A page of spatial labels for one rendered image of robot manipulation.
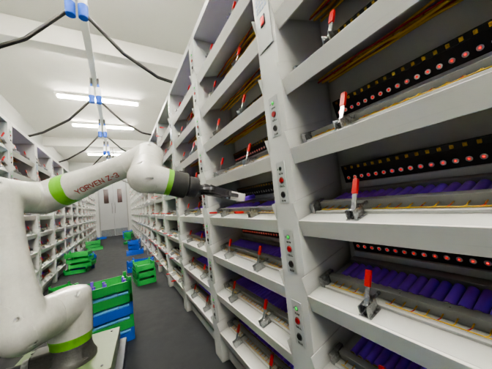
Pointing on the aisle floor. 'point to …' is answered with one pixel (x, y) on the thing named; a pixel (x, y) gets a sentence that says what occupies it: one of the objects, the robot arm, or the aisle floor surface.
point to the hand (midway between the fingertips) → (236, 196)
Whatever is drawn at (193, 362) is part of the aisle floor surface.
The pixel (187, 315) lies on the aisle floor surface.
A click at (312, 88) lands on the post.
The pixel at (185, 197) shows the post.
